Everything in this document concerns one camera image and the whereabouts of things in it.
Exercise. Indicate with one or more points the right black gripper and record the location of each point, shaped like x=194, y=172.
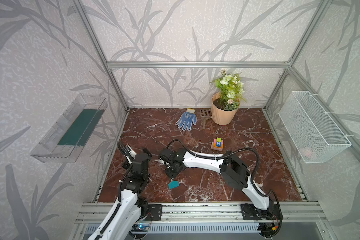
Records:
x=172, y=168

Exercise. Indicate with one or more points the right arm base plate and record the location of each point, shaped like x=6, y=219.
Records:
x=250, y=212

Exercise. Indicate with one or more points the teal block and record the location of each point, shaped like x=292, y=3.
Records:
x=173, y=184

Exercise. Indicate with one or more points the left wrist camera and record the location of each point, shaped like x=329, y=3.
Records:
x=131, y=152

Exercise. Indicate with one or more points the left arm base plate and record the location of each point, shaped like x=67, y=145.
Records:
x=154, y=212

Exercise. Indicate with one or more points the pink long block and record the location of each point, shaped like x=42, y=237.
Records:
x=213, y=147

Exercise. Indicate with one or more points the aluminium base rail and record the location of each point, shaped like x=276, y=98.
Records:
x=204, y=212

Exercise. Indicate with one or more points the blue dotted work glove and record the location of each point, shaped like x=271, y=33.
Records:
x=187, y=120

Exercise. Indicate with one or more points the flower pot with plant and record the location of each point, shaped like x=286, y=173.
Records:
x=226, y=102

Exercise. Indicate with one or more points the brown slotted plastic scoop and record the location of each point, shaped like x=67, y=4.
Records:
x=206, y=114

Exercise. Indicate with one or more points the pink object in basket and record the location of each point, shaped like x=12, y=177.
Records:
x=306, y=152

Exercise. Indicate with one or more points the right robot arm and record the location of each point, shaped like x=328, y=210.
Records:
x=264, y=206

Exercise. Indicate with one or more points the green circuit board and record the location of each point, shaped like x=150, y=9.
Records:
x=140, y=227

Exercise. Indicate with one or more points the white wire mesh basket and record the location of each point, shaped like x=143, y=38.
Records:
x=310, y=125

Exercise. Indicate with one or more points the orange wood block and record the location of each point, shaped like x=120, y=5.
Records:
x=217, y=147

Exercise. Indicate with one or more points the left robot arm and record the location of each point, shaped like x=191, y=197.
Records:
x=129, y=206

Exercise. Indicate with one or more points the clear plastic wall shelf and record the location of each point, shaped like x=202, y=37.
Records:
x=66, y=139

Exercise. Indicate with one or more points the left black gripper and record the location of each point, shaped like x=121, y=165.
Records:
x=127, y=151

